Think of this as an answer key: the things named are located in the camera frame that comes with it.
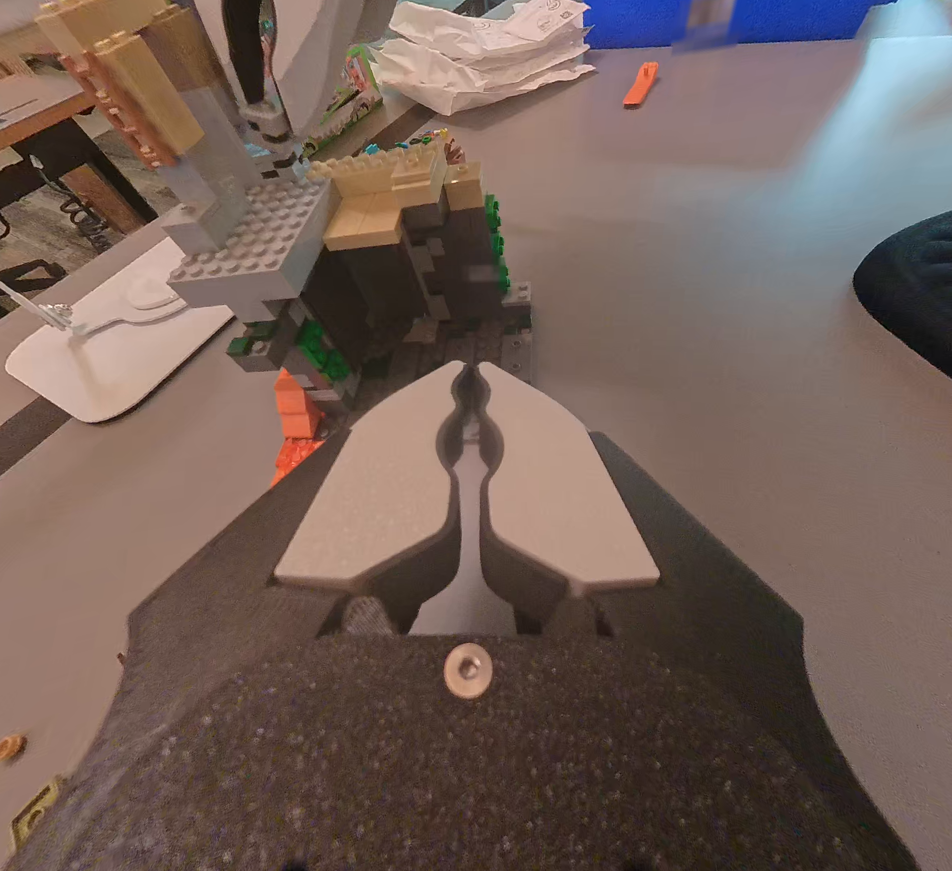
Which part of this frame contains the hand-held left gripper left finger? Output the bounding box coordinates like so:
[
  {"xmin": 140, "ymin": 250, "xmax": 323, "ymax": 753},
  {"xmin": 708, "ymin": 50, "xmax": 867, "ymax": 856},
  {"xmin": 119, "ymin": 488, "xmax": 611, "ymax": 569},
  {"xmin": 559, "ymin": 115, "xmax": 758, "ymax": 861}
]
[{"xmin": 273, "ymin": 360, "xmax": 473, "ymax": 636}]

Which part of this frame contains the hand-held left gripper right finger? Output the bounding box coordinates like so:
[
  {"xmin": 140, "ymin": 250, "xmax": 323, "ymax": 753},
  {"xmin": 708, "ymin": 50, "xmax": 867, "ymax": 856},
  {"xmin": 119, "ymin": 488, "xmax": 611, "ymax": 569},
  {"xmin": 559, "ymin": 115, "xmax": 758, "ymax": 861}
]
[{"xmin": 474, "ymin": 361, "xmax": 662, "ymax": 636}]

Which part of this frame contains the grey striped small brick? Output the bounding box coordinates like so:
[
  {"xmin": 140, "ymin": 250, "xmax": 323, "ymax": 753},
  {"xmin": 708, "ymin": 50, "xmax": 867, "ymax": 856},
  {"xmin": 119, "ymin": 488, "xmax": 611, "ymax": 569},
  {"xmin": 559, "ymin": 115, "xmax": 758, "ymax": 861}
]
[{"xmin": 238, "ymin": 101, "xmax": 302, "ymax": 166}]

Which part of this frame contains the toy brick building model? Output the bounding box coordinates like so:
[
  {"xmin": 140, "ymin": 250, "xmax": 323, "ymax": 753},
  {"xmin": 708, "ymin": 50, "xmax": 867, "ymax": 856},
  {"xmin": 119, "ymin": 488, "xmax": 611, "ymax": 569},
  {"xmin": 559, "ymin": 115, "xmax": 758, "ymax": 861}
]
[{"xmin": 33, "ymin": 0, "xmax": 535, "ymax": 489}]

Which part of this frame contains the grey desk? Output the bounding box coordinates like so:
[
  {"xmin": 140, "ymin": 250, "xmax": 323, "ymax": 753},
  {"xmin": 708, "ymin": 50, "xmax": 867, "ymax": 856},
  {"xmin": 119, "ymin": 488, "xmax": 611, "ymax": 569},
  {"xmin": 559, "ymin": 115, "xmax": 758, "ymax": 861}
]
[{"xmin": 0, "ymin": 0, "xmax": 952, "ymax": 871}]

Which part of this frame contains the green toy set box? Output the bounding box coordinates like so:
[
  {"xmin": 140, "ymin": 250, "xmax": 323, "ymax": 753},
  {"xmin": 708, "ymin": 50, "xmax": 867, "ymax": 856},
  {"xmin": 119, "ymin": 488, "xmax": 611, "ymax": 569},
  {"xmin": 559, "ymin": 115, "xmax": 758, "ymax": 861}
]
[{"xmin": 305, "ymin": 44, "xmax": 386, "ymax": 152}]

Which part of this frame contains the white paper bag pile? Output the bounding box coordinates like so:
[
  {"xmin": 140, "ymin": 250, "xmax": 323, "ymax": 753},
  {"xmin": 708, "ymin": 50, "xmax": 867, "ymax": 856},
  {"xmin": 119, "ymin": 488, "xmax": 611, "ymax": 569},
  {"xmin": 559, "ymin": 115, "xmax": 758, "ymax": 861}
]
[{"xmin": 369, "ymin": 0, "xmax": 597, "ymax": 116}]

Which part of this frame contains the orange brick separator tool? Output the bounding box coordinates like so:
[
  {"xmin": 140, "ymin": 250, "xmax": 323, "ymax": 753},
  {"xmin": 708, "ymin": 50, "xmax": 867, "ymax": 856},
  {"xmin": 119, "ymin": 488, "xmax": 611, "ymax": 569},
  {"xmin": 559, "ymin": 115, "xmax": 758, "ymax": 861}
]
[{"xmin": 623, "ymin": 62, "xmax": 660, "ymax": 108}]

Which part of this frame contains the black round pad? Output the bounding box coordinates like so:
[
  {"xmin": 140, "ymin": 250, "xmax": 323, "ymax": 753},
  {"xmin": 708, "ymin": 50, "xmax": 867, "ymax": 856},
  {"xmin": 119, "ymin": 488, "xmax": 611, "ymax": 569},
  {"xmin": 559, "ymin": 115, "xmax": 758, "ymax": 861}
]
[{"xmin": 853, "ymin": 211, "xmax": 952, "ymax": 383}]

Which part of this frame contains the black coiled cable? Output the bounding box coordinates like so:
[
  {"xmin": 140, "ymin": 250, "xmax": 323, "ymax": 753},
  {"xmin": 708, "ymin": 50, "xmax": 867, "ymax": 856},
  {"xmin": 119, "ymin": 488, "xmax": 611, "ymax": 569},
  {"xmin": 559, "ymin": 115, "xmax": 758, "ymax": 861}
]
[{"xmin": 45, "ymin": 157, "xmax": 109, "ymax": 243}]

